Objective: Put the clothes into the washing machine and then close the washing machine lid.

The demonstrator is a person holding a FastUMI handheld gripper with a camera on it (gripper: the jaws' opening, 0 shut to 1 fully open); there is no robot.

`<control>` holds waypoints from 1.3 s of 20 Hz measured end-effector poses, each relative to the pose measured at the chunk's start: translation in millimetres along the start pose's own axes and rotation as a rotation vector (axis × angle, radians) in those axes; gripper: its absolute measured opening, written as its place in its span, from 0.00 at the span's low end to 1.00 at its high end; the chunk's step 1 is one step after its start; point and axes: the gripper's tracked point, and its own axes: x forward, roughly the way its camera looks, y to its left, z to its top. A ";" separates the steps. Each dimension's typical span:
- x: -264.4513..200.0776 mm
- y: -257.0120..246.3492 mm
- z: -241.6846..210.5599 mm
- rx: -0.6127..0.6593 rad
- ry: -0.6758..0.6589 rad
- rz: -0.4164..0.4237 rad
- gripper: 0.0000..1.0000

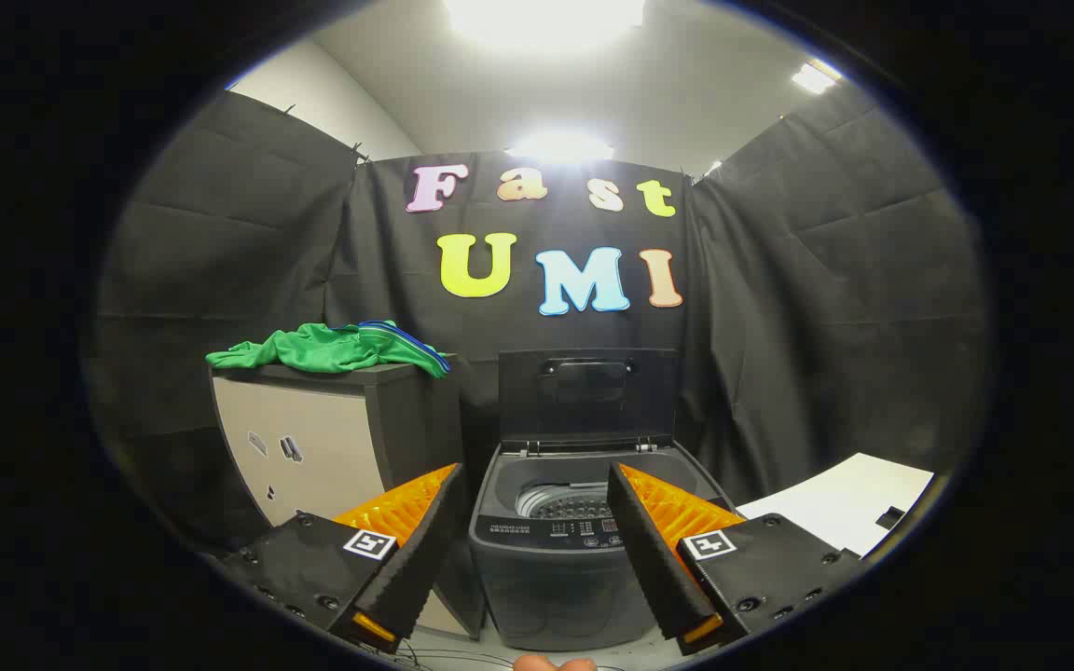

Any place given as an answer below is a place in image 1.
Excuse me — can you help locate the black backdrop cloth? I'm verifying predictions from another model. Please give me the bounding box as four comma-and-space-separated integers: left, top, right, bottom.
89, 84, 995, 560

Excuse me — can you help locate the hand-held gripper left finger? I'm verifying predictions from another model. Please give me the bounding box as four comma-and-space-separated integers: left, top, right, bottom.
220, 463, 465, 653

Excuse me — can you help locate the rectangular ceiling light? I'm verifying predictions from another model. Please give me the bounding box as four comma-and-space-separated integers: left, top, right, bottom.
791, 58, 844, 94

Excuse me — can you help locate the large ceiling light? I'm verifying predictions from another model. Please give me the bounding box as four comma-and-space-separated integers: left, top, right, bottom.
444, 0, 647, 48

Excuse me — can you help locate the grey cabinet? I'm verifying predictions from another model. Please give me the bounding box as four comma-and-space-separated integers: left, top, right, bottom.
209, 359, 487, 639

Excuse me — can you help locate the grey washing machine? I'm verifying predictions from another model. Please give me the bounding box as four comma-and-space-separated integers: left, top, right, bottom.
468, 438, 743, 651

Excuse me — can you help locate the ceiling light behind backdrop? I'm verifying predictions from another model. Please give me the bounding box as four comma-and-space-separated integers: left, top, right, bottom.
504, 130, 614, 164

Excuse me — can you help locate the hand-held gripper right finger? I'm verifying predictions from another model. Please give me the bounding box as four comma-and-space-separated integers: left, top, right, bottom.
606, 462, 864, 656

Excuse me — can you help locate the white board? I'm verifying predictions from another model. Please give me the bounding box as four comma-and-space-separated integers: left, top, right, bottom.
737, 453, 936, 558

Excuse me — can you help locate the green sports shirt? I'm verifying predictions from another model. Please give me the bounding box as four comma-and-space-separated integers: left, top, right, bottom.
205, 321, 452, 378

